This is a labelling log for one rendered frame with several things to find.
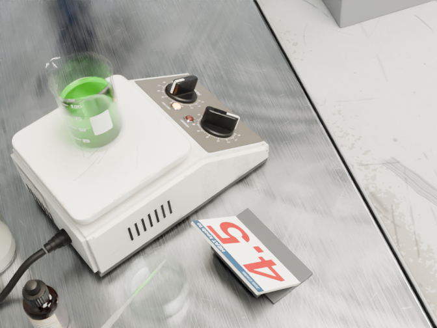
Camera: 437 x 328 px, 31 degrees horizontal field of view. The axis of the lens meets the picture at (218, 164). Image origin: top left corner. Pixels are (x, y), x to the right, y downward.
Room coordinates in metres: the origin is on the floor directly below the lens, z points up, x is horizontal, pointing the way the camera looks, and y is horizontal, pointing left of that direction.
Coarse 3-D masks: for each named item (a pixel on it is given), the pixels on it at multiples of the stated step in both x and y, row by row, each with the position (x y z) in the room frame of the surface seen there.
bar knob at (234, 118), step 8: (208, 112) 0.47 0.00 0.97; (216, 112) 0.47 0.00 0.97; (224, 112) 0.47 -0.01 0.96; (208, 120) 0.47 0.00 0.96; (216, 120) 0.47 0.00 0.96; (224, 120) 0.47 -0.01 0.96; (232, 120) 0.46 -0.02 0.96; (208, 128) 0.46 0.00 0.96; (216, 128) 0.46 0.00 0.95; (224, 128) 0.46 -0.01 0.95; (232, 128) 0.46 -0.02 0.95; (216, 136) 0.45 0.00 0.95; (224, 136) 0.45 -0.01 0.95
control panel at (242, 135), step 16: (144, 80) 0.53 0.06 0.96; (160, 80) 0.53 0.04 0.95; (160, 96) 0.50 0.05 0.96; (208, 96) 0.52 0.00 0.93; (176, 112) 0.48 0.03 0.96; (192, 112) 0.49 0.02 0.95; (192, 128) 0.46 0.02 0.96; (240, 128) 0.47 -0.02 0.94; (208, 144) 0.44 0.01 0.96; (224, 144) 0.44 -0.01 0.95; (240, 144) 0.45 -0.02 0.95
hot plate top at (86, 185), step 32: (128, 96) 0.49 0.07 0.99; (32, 128) 0.46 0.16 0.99; (64, 128) 0.46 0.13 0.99; (128, 128) 0.45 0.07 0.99; (160, 128) 0.44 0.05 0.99; (32, 160) 0.43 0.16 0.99; (64, 160) 0.42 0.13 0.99; (96, 160) 0.42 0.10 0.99; (128, 160) 0.41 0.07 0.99; (160, 160) 0.41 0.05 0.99; (64, 192) 0.39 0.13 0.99; (96, 192) 0.38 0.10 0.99; (128, 192) 0.38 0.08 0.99
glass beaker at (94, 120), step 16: (48, 64) 0.47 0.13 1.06; (64, 64) 0.47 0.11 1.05; (80, 64) 0.47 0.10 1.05; (96, 64) 0.47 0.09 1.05; (48, 80) 0.45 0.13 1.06; (64, 80) 0.47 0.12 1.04; (112, 80) 0.45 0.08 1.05; (64, 96) 0.43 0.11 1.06; (80, 96) 0.43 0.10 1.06; (96, 96) 0.43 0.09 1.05; (112, 96) 0.44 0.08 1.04; (64, 112) 0.43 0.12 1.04; (80, 112) 0.43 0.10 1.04; (96, 112) 0.43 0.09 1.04; (112, 112) 0.43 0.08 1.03; (80, 128) 0.43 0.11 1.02; (96, 128) 0.43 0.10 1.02; (112, 128) 0.43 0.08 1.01; (80, 144) 0.43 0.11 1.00; (96, 144) 0.43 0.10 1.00; (112, 144) 0.43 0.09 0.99
